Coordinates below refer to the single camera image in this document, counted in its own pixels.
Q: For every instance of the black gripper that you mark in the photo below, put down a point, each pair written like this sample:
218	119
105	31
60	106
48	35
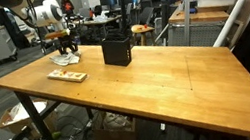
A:
67	42

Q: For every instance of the white towel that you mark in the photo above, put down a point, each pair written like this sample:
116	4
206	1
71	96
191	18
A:
64	59

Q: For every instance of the black basket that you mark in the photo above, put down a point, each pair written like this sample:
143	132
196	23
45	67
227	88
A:
116	52

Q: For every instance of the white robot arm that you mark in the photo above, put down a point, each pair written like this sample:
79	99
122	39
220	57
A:
50	11

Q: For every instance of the wooden shape puzzle board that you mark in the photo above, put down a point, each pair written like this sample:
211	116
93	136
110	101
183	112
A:
67	75

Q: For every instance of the person in red black shirt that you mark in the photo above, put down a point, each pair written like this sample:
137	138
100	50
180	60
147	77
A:
67	5

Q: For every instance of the cluttered office desk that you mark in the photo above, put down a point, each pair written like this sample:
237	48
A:
103	20

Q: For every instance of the dark computer monitor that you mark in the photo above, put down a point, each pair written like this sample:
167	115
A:
108	0

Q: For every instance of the black vertical pole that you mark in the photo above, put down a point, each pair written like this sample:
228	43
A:
123	6

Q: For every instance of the round wooden stool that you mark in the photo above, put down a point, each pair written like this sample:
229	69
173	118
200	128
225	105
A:
140	28

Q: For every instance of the white plastic bag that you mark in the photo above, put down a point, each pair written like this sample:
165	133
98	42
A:
23	111

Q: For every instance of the small orange object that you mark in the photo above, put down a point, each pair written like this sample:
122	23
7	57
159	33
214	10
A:
144	27

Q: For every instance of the cardboard box with white bag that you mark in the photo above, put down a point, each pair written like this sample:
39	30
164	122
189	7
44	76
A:
15	126

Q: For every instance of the open cardboard box with cloths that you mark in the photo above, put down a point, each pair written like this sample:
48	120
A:
115	139

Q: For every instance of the wooden workbench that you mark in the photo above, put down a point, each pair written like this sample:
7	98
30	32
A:
197	18

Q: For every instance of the white plastic bin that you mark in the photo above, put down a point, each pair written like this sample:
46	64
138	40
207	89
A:
217	0

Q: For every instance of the black table frame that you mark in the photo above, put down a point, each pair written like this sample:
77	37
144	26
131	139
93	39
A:
34	118

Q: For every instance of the grey vertical post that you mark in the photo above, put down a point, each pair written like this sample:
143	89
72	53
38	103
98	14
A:
186	6

